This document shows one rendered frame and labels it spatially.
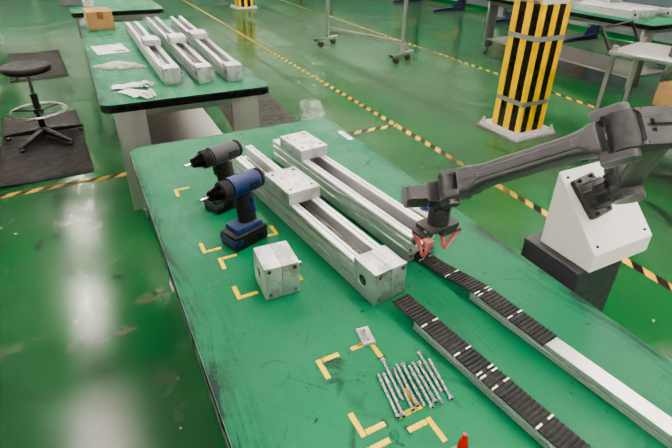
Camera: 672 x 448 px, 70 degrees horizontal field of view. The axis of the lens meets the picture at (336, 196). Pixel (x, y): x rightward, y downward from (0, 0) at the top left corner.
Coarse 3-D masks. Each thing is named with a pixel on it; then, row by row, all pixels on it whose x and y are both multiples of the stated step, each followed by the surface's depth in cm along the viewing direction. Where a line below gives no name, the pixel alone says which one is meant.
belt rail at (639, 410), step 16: (480, 304) 118; (528, 336) 108; (544, 352) 105; (560, 352) 103; (576, 352) 103; (576, 368) 99; (592, 368) 99; (592, 384) 98; (608, 384) 96; (608, 400) 95; (624, 400) 92; (640, 400) 92; (640, 416) 90; (656, 416) 89; (656, 432) 89
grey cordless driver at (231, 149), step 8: (224, 144) 149; (232, 144) 150; (240, 144) 152; (200, 152) 145; (208, 152) 145; (216, 152) 146; (224, 152) 148; (232, 152) 150; (240, 152) 153; (192, 160) 143; (200, 160) 143; (208, 160) 144; (216, 160) 146; (224, 160) 149; (216, 168) 150; (224, 168) 151; (232, 168) 154; (224, 176) 153; (208, 200) 154; (208, 208) 156; (216, 208) 152; (224, 208) 154; (232, 208) 157
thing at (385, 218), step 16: (288, 160) 180; (320, 160) 175; (320, 176) 163; (336, 176) 168; (352, 176) 161; (320, 192) 166; (336, 192) 157; (352, 192) 151; (368, 192) 154; (352, 208) 151; (368, 208) 143; (384, 208) 149; (400, 208) 143; (368, 224) 146; (384, 224) 140; (400, 224) 136; (384, 240) 141; (400, 240) 134
